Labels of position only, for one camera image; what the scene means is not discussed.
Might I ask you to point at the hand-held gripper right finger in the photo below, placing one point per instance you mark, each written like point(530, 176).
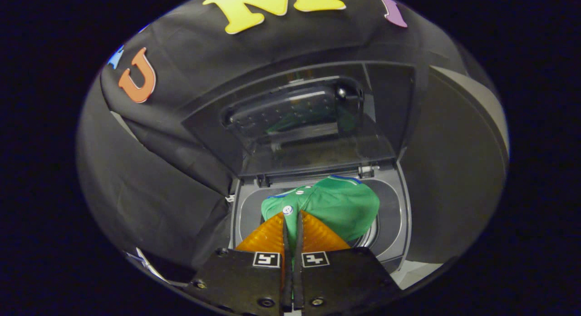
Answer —
point(299, 270)

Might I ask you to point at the dark washing machine lid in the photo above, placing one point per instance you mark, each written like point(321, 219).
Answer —
point(313, 143)

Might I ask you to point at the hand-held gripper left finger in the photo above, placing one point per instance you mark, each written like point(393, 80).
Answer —
point(287, 270)

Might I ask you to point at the green polo shirt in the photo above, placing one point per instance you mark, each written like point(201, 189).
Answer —
point(340, 207)

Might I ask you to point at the beige cabinet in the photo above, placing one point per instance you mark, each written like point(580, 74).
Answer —
point(454, 170)

